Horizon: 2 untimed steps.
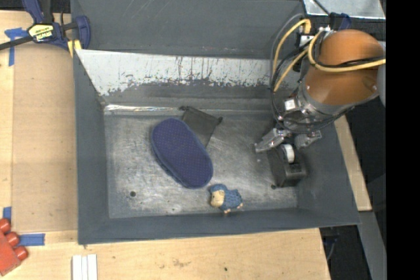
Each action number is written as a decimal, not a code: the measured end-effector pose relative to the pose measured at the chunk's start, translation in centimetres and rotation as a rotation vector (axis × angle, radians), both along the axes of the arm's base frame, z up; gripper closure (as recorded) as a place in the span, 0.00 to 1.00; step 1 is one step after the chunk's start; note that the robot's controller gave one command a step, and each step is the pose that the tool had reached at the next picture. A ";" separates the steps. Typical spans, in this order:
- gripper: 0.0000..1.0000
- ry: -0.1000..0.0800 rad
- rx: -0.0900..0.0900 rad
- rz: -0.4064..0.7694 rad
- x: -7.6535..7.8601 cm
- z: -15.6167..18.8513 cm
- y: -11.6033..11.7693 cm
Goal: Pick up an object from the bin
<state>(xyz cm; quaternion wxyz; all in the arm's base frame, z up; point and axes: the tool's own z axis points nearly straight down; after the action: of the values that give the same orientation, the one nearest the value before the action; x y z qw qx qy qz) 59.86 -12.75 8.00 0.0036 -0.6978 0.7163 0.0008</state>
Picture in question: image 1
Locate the black tape dispenser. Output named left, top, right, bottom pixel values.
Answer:
left=266, top=143, right=308, bottom=189

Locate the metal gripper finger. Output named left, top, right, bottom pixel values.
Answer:
left=255, top=128, right=292, bottom=154
left=293, top=130, right=323, bottom=150

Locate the blue toy sheep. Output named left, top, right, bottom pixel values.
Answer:
left=209, top=183, right=245, bottom=216

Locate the grey metal bin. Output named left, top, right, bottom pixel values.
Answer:
left=69, top=0, right=362, bottom=245

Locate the black cloth pouch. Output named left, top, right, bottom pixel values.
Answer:
left=179, top=105, right=224, bottom=149

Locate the blue dotted slipper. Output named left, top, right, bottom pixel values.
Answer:
left=150, top=117, right=215, bottom=190

